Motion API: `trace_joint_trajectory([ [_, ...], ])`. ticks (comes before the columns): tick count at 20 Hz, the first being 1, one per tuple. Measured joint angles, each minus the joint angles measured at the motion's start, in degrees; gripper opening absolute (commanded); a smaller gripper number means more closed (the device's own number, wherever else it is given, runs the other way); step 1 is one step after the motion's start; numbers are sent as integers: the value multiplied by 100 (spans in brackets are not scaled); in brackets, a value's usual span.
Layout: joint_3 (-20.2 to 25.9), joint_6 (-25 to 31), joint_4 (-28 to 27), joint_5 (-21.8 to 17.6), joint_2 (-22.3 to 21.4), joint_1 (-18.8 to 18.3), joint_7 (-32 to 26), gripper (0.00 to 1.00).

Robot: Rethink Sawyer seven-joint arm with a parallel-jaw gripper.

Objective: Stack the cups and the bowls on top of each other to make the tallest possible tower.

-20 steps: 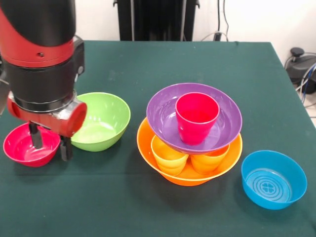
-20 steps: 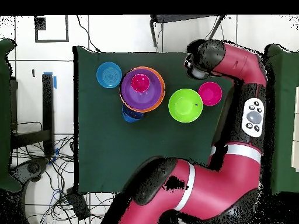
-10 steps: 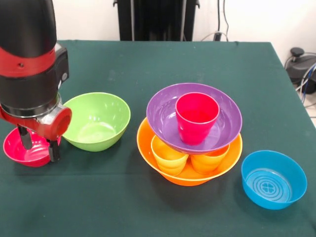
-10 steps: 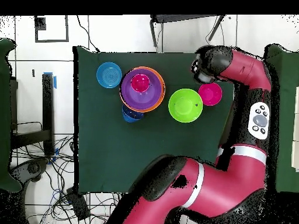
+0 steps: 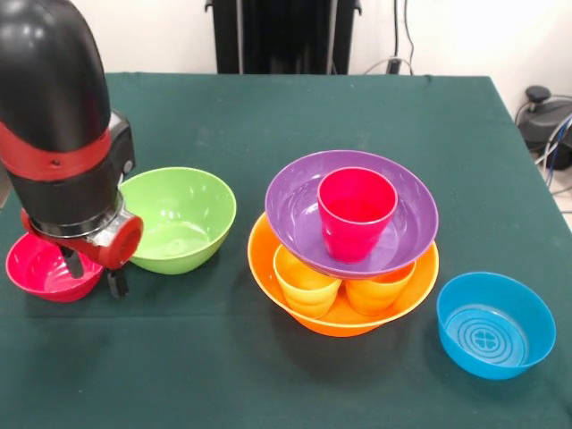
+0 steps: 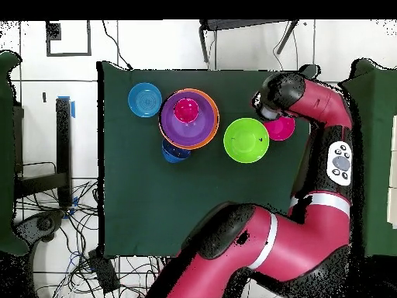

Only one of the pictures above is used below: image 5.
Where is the large orange bowl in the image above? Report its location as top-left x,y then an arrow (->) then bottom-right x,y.
247,212 -> 441,338

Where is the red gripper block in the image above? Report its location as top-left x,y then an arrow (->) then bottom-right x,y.
20,208 -> 145,299

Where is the light blue bowl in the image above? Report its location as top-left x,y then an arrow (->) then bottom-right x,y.
435,271 -> 558,382

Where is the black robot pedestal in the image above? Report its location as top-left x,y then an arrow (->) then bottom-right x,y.
205,0 -> 362,75

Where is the dark green tablecloth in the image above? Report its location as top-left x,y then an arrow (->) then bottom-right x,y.
0,71 -> 572,429

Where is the yellow cup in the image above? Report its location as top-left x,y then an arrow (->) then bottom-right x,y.
273,244 -> 344,319

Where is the orange cup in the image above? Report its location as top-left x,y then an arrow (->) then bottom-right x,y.
343,263 -> 417,317

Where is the red-pink bowl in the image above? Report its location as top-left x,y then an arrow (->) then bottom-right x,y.
4,231 -> 106,304

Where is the purple bowl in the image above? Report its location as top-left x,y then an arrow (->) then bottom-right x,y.
265,150 -> 441,281

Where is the tangle of cables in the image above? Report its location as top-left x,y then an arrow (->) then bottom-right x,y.
534,114 -> 572,196

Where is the red-pink cup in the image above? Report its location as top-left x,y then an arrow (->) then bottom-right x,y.
316,166 -> 399,265

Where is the light green bowl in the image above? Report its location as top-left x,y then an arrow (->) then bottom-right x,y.
116,166 -> 238,275

